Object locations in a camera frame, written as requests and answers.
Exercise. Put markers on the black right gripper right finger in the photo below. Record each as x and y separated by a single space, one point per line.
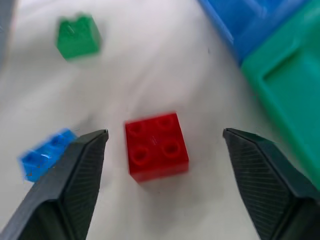
265 185

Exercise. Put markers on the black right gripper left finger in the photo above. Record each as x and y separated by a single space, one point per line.
72 190

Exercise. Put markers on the blue building block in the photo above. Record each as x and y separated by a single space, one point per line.
45 155

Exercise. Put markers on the red building block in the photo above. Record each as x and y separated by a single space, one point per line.
156 147

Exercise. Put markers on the green plastic bin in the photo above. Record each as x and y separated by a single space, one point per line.
290 80

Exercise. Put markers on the green building block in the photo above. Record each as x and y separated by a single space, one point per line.
77 37

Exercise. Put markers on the blue plastic bin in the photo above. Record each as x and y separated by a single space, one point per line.
250 22

